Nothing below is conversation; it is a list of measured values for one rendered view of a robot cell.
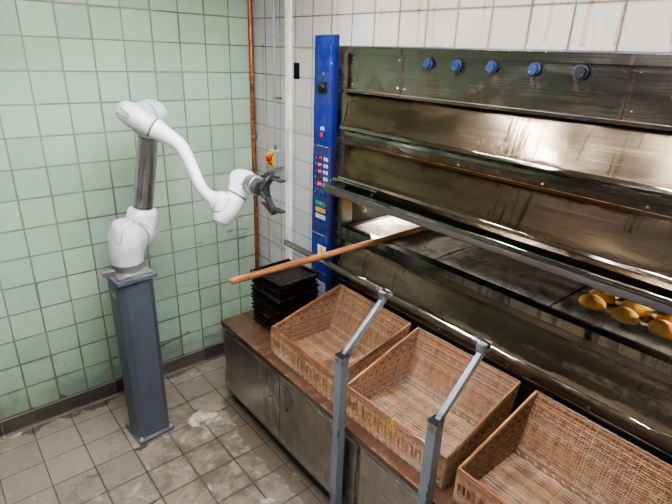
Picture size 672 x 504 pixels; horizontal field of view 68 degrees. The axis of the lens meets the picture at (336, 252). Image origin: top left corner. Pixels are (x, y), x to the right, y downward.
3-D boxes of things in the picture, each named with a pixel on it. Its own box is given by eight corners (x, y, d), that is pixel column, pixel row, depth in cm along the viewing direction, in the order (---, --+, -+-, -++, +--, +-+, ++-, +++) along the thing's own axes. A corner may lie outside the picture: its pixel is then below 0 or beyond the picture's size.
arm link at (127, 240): (104, 267, 242) (97, 224, 234) (120, 253, 259) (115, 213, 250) (137, 268, 242) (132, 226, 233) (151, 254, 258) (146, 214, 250)
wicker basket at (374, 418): (412, 372, 251) (418, 324, 240) (513, 434, 212) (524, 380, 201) (341, 412, 221) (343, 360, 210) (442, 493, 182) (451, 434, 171)
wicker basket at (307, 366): (339, 324, 293) (341, 282, 282) (408, 370, 252) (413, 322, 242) (268, 351, 264) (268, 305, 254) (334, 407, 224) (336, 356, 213)
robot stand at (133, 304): (125, 426, 289) (100, 270, 251) (158, 411, 302) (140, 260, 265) (140, 446, 275) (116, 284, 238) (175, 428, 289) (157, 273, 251)
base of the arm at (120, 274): (95, 273, 249) (94, 262, 247) (139, 262, 263) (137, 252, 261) (110, 285, 237) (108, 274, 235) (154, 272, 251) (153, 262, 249)
